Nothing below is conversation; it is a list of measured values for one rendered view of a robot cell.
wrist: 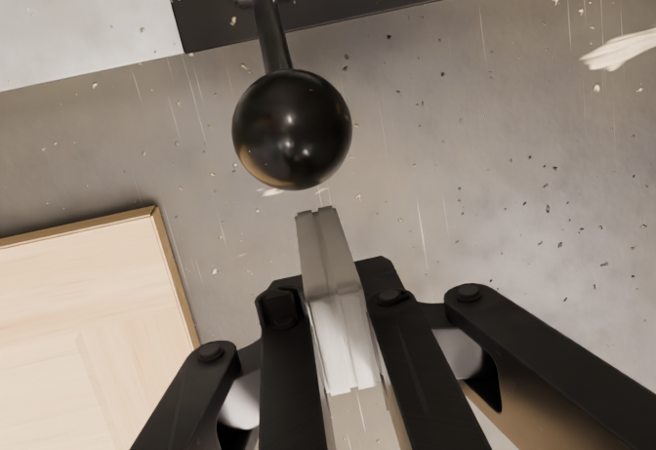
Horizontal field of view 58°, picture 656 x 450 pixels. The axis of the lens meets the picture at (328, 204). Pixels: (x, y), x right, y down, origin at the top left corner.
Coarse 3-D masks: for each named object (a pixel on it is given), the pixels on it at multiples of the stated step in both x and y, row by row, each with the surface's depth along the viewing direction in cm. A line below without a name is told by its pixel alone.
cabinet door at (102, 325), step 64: (0, 256) 31; (64, 256) 32; (128, 256) 32; (0, 320) 32; (64, 320) 33; (128, 320) 33; (192, 320) 35; (0, 384) 34; (64, 384) 34; (128, 384) 34; (0, 448) 35; (64, 448) 36; (128, 448) 36
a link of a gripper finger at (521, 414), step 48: (480, 288) 14; (480, 336) 13; (528, 336) 12; (480, 384) 14; (528, 384) 11; (576, 384) 10; (624, 384) 10; (528, 432) 12; (576, 432) 10; (624, 432) 9
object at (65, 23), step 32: (0, 0) 26; (32, 0) 26; (64, 0) 26; (96, 0) 26; (128, 0) 26; (160, 0) 26; (0, 32) 26; (32, 32) 26; (64, 32) 26; (96, 32) 27; (128, 32) 27; (160, 32) 27; (0, 64) 27; (32, 64) 27; (64, 64) 27; (96, 64) 27; (128, 64) 27
